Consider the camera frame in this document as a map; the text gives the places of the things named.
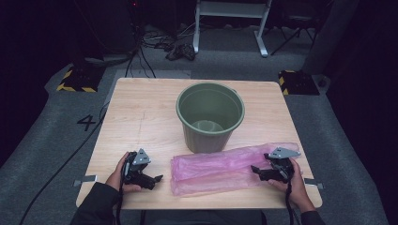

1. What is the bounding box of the black cable bundle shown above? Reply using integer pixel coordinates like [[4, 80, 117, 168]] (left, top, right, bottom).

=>
[[124, 0, 158, 79]]

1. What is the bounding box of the grey metal table bracket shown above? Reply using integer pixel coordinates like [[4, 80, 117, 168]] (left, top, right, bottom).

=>
[[303, 177, 326, 190], [72, 174, 99, 188]]

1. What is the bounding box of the person's left hand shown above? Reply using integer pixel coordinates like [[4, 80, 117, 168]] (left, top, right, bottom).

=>
[[105, 151, 143, 195]]

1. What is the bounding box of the white metal stand frame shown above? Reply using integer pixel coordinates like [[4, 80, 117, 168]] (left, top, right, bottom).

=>
[[191, 0, 274, 58]]

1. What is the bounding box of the green plastic bucket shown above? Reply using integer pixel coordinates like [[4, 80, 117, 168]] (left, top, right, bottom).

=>
[[175, 82, 246, 155]]

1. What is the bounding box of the long black floor cable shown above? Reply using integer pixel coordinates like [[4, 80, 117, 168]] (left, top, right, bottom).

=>
[[18, 101, 110, 225]]

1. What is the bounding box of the pink plastic bag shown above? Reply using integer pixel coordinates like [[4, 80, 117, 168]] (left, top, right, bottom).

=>
[[170, 142, 302, 198]]

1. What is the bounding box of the black yellow striped base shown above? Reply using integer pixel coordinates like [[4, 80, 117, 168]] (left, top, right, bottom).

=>
[[55, 63, 106, 94], [278, 69, 321, 97]]

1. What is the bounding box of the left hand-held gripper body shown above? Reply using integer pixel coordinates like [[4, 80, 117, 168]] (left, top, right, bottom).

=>
[[122, 148, 154, 189]]

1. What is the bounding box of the grey curtain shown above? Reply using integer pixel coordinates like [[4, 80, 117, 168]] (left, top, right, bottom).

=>
[[301, 0, 361, 76]]

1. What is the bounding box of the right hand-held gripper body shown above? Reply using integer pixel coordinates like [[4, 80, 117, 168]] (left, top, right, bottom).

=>
[[263, 146, 302, 185]]

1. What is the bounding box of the person's right hand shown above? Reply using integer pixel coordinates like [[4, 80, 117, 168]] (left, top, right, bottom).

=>
[[268, 157, 316, 215]]

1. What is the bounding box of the dark bundle on floor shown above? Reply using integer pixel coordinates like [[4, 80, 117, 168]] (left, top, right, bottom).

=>
[[164, 42, 197, 62]]

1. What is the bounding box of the black folding stand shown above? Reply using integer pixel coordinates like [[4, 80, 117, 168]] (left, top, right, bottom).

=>
[[269, 13, 317, 57]]

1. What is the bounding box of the right hand-held gripper black cable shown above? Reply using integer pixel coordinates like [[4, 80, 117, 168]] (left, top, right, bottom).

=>
[[284, 179, 299, 225]]

